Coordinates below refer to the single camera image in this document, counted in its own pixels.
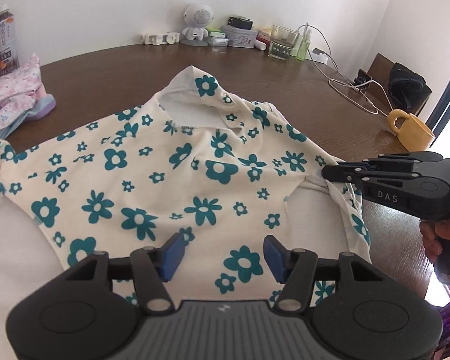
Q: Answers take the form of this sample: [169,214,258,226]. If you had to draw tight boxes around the black door frame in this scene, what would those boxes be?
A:
[425,64,450,136]

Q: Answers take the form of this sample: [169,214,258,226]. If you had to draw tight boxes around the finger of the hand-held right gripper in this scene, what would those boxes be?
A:
[337,152,450,171]
[321,165,421,192]

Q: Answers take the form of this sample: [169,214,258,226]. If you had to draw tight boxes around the cream dress with teal flowers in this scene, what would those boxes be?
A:
[0,65,372,308]

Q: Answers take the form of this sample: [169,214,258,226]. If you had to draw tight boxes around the phone on stand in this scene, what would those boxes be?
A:
[354,69,372,89]

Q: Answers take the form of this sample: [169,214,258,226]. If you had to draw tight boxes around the beige charging cable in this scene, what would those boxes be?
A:
[328,79,379,115]

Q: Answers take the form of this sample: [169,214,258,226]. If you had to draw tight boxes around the green spray bottle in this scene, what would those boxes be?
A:
[295,29,313,61]

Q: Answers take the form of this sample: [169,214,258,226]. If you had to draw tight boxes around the white charging cable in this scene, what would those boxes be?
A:
[298,22,391,115]

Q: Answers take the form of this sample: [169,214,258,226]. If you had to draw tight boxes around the pile of pastel clothes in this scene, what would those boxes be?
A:
[0,94,57,149]

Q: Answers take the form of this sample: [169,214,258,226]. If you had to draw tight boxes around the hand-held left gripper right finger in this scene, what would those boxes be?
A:
[263,235,385,314]

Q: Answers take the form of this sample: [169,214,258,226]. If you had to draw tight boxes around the pink floral garment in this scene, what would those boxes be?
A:
[0,53,47,137]

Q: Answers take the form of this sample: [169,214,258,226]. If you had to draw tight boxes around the white robot-shaped speaker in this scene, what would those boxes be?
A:
[180,4,215,47]

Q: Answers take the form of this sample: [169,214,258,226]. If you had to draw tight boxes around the white plastic clips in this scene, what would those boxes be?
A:
[142,32,181,47]

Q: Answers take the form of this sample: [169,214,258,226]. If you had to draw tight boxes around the yellow mug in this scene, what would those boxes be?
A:
[387,109,436,151]

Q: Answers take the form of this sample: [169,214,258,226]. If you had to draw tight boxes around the black bag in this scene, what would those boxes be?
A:
[388,62,428,111]

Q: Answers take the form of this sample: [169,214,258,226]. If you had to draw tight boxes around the square glass cup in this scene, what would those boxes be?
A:
[267,24,300,61]

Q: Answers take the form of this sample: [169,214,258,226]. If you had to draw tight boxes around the plastic tea bottle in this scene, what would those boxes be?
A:
[0,4,20,77]

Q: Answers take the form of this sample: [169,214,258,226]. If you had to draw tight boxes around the person's right hand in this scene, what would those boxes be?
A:
[419,217,450,267]

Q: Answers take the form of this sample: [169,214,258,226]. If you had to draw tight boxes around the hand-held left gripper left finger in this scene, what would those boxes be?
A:
[62,232,186,314]

